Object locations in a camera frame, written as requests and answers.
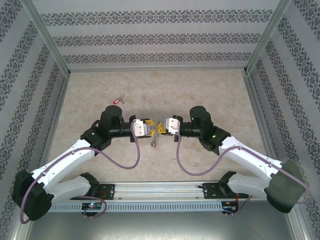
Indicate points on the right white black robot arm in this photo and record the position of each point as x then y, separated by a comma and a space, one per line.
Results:
250, 157

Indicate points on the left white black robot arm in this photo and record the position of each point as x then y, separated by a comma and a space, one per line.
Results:
62, 160

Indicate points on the left small circuit board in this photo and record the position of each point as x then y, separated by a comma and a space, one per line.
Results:
92, 206

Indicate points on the small circuit board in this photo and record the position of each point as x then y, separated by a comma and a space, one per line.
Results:
229, 208
92, 206

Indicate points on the right small circuit board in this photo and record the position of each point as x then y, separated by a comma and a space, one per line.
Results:
229, 208

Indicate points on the grey sheet metal panel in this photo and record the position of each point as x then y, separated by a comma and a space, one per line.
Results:
160, 227

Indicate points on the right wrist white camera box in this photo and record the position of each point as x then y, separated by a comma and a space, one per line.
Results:
172, 125

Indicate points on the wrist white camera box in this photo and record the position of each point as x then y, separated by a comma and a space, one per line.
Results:
172, 125
140, 128

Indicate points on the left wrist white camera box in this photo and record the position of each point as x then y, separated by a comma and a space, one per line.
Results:
140, 128

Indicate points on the aluminium back frame beam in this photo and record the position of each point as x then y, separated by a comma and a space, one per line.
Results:
157, 69

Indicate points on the left aluminium side rail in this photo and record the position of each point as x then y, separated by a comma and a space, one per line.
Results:
56, 120

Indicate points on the aluminium side rail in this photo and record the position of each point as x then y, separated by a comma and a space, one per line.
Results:
260, 115
56, 120

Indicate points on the aluminium mounting rail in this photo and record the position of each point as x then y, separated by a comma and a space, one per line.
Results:
160, 190

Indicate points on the right aluminium side rail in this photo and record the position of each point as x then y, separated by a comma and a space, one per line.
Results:
260, 115

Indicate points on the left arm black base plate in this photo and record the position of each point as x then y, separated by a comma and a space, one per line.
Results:
110, 191

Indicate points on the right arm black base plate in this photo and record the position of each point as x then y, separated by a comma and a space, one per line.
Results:
210, 191

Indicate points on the right aluminium frame post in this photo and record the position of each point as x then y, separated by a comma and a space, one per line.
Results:
267, 37

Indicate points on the aluminium frame post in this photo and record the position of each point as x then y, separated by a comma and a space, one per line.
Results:
45, 35
267, 37

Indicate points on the left aluminium frame post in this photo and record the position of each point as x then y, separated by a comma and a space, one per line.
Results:
45, 35

